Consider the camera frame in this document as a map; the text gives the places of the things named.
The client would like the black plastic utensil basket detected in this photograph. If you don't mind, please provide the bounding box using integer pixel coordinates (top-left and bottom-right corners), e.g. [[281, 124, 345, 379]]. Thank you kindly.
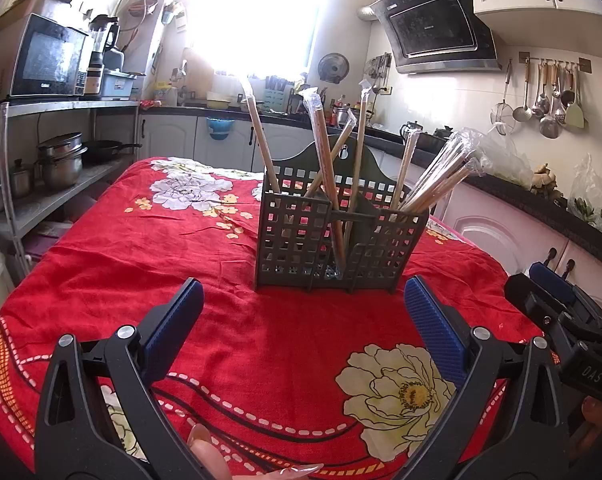
[[255, 139, 429, 292]]

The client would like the wooden chopsticks pair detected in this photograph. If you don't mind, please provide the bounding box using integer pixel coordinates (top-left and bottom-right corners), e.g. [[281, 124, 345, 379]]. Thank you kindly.
[[301, 87, 345, 278]]

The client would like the bright kitchen window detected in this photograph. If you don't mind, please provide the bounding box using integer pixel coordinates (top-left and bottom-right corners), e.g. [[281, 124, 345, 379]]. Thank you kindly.
[[182, 0, 328, 79]]

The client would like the person's right hand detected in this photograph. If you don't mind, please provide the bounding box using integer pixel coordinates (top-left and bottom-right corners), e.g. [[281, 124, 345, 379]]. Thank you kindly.
[[570, 396, 602, 479]]

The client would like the person's left hand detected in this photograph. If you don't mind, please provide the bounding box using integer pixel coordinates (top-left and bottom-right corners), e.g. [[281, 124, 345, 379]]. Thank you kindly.
[[187, 424, 324, 480]]

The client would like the clear plastic bag with food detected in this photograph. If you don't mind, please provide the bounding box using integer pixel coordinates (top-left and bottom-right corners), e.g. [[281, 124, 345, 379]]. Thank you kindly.
[[457, 122, 533, 190]]

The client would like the wrapped chopsticks bundle in basket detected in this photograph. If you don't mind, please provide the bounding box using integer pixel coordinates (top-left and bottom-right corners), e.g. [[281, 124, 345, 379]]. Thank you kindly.
[[398, 128, 485, 214]]

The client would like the red floral tablecloth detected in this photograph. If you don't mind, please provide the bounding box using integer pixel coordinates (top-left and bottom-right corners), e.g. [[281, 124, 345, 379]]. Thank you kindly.
[[0, 156, 547, 480]]

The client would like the hanging metal ladle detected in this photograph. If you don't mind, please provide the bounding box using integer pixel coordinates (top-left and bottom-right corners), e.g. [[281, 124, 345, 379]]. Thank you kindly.
[[512, 58, 533, 124]]

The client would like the metal shelf rack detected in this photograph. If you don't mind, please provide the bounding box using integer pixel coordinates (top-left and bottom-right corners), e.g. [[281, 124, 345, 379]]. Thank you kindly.
[[0, 100, 140, 278]]

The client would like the black kettle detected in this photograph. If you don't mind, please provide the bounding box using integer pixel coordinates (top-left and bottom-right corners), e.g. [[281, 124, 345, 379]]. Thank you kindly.
[[400, 122, 423, 144]]

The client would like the stainless steel stockpot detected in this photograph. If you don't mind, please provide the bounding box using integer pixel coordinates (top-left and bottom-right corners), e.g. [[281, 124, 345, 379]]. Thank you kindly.
[[37, 132, 86, 191]]

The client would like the black frying pan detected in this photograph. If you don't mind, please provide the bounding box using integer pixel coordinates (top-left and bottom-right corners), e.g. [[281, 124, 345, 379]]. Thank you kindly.
[[82, 140, 140, 165]]

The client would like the white cabinet door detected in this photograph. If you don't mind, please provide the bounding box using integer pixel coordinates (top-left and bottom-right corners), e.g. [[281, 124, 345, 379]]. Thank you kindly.
[[138, 115, 197, 159]]

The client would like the black range hood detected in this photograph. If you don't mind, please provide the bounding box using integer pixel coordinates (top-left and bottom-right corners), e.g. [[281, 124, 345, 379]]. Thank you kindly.
[[371, 0, 500, 74]]

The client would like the blue hanging bowl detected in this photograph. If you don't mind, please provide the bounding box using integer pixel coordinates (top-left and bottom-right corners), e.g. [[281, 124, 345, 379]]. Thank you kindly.
[[206, 117, 235, 141]]

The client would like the grey plastic storage box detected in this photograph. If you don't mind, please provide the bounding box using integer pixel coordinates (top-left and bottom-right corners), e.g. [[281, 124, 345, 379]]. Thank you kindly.
[[100, 68, 137, 100]]

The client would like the black microwave oven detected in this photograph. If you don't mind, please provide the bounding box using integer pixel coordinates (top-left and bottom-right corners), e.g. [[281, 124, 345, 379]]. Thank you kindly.
[[0, 13, 92, 102]]

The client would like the black blender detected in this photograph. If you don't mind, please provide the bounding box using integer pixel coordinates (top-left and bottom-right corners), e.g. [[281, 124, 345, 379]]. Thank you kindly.
[[84, 14, 120, 98]]

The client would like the wire skimmer strainer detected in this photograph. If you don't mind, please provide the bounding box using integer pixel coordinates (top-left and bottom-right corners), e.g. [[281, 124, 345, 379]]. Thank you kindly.
[[490, 60, 516, 136]]

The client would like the round wall fan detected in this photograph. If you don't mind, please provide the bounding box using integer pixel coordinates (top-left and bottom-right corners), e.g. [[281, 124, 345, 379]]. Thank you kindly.
[[317, 52, 350, 84]]

